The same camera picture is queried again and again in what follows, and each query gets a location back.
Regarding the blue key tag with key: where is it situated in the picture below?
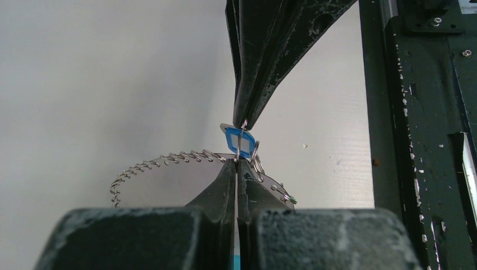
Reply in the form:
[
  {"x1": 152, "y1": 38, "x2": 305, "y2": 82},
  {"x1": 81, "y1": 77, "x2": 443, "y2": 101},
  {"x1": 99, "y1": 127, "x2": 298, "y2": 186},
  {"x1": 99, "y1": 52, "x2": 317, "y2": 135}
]
[{"x1": 220, "y1": 123, "x2": 257, "y2": 159}]

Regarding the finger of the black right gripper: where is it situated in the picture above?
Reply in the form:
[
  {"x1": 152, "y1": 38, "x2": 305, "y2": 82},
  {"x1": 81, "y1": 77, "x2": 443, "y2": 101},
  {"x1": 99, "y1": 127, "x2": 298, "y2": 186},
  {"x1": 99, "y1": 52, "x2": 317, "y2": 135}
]
[
  {"x1": 225, "y1": 1, "x2": 298, "y2": 127},
  {"x1": 258, "y1": 1, "x2": 354, "y2": 118}
]

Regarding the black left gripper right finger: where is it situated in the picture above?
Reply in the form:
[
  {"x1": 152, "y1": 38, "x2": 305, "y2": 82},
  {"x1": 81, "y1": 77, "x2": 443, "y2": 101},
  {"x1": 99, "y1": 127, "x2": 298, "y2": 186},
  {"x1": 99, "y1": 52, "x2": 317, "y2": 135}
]
[{"x1": 237, "y1": 160, "x2": 421, "y2": 269}]

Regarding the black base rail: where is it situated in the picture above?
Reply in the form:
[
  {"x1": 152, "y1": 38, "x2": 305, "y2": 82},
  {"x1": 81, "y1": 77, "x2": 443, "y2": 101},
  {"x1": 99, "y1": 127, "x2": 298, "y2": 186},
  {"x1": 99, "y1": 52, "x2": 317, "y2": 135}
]
[{"x1": 359, "y1": 1, "x2": 476, "y2": 269}]

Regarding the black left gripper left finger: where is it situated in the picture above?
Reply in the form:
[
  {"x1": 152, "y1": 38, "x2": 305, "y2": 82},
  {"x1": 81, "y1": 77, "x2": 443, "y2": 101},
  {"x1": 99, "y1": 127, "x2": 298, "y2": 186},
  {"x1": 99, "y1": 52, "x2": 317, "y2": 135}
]
[{"x1": 35, "y1": 160, "x2": 236, "y2": 269}]

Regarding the green key tag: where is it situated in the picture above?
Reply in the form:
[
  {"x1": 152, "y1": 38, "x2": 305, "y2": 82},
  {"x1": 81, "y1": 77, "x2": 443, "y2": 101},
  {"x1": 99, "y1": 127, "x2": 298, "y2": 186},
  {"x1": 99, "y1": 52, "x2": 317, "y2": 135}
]
[{"x1": 288, "y1": 196, "x2": 297, "y2": 204}]

